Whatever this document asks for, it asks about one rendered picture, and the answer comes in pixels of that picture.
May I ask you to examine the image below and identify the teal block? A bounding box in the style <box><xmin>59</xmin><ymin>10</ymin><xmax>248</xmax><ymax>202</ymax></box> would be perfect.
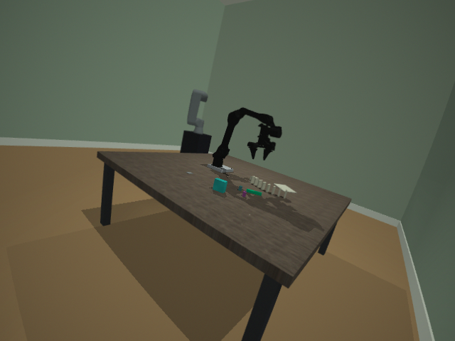
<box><xmin>213</xmin><ymin>178</ymin><xmax>228</xmax><ymax>193</ymax></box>

